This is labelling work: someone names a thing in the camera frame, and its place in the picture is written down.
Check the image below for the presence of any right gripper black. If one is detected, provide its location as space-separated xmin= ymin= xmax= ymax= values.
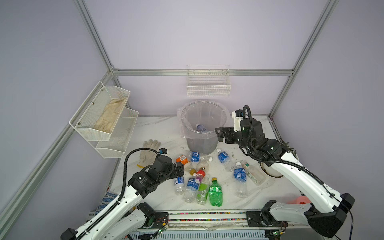
xmin=212 ymin=125 xmax=252 ymax=153

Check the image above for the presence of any clear bottle white cap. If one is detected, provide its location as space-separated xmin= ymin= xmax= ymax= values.
xmin=196 ymin=124 xmax=209 ymax=133

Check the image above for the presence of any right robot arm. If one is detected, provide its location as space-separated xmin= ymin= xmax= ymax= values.
xmin=215 ymin=105 xmax=355 ymax=238

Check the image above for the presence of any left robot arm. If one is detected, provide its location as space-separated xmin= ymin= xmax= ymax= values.
xmin=61 ymin=148 xmax=184 ymax=240

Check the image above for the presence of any grey bin with plastic liner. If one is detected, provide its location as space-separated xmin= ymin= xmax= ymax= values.
xmin=177 ymin=100 xmax=230 ymax=155

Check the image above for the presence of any orange label bottle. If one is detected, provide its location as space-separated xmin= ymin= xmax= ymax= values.
xmin=176 ymin=155 xmax=193 ymax=172

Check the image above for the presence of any lying blue label bottle top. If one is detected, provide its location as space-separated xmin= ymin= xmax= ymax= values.
xmin=187 ymin=151 xmax=213 ymax=163

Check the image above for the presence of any green label red cap bottle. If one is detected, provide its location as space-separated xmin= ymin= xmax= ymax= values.
xmin=196 ymin=174 xmax=210 ymax=205

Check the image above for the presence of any green soda bottle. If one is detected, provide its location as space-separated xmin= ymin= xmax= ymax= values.
xmin=209 ymin=178 xmax=223 ymax=207

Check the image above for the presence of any clear bottle green cap right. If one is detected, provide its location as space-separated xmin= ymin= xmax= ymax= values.
xmin=241 ymin=160 xmax=266 ymax=187

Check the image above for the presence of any potted green plant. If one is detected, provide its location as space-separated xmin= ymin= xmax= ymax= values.
xmin=260 ymin=141 xmax=300 ymax=179

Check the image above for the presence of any blue dotted glove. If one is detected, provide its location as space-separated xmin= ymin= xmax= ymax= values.
xmin=94 ymin=191 xmax=118 ymax=215

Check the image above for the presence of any white mesh two-tier shelf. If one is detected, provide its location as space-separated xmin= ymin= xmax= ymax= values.
xmin=69 ymin=82 xmax=139 ymax=159

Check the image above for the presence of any pink watering can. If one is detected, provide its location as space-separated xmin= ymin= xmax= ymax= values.
xmin=288 ymin=196 xmax=311 ymax=205

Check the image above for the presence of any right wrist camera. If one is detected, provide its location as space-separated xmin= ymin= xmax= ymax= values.
xmin=232 ymin=109 xmax=244 ymax=132

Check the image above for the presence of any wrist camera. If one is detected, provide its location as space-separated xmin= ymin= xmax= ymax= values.
xmin=232 ymin=109 xmax=244 ymax=132
xmin=158 ymin=148 xmax=168 ymax=155

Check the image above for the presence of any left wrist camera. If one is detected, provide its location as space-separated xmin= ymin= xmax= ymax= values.
xmin=158 ymin=148 xmax=168 ymax=155

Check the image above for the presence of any white wire wall basket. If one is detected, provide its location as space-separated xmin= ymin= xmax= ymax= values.
xmin=187 ymin=65 xmax=231 ymax=97

